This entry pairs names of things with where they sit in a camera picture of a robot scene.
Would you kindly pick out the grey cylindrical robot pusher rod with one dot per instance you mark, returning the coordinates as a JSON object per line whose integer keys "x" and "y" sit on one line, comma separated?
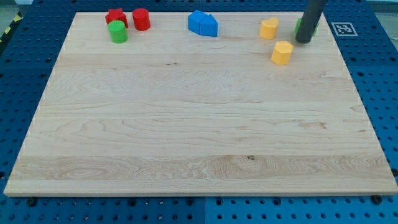
{"x": 309, "y": 21}

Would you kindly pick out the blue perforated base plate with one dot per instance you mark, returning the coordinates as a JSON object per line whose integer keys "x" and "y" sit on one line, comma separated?
{"x": 32, "y": 51}

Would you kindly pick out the yellow heart block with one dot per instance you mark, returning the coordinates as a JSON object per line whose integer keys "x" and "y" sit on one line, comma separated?
{"x": 269, "y": 28}

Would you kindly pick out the green block behind rod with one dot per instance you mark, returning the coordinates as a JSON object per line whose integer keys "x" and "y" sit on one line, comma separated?
{"x": 297, "y": 26}

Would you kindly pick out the red star block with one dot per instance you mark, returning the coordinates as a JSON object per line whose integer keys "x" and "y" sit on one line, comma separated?
{"x": 116, "y": 15}

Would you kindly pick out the blue cube block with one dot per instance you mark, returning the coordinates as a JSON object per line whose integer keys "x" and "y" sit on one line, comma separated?
{"x": 194, "y": 20}

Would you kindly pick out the green cylinder block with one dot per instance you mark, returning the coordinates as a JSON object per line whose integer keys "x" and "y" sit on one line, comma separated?
{"x": 117, "y": 31}

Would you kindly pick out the yellow hexagon block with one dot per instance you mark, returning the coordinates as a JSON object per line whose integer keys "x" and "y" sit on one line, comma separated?
{"x": 282, "y": 52}

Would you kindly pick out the wooden board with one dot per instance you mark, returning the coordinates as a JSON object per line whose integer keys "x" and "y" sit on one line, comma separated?
{"x": 172, "y": 113}

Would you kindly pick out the white fiducial marker tag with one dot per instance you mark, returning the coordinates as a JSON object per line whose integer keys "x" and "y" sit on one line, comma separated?
{"x": 344, "y": 29}

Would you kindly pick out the blue pentagon block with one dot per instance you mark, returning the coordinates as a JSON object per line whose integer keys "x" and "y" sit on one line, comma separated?
{"x": 209, "y": 26}

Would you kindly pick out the red cylinder block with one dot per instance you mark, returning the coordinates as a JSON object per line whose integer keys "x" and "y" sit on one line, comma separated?
{"x": 141, "y": 19}

